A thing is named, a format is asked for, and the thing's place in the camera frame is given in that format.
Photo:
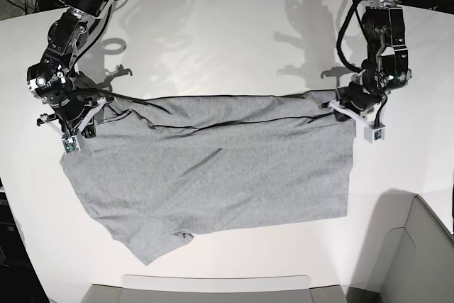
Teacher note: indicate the grey T-shirt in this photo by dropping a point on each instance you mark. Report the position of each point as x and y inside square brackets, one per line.
[161, 171]

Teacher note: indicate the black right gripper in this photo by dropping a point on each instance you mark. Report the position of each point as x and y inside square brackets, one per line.
[69, 104]

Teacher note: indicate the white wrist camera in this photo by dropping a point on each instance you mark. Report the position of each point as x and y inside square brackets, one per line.
[371, 132]
[70, 132]

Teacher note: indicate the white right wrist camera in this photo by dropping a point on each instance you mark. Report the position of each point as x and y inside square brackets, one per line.
[70, 132]

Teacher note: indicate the grey bin at right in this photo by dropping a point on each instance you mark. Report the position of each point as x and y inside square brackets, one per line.
[422, 267]

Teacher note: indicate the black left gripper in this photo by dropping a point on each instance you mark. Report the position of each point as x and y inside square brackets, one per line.
[358, 98]

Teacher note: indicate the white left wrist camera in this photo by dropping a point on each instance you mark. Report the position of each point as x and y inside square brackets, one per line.
[371, 132]

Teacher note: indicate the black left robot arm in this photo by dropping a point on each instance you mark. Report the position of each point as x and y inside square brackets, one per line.
[386, 67]

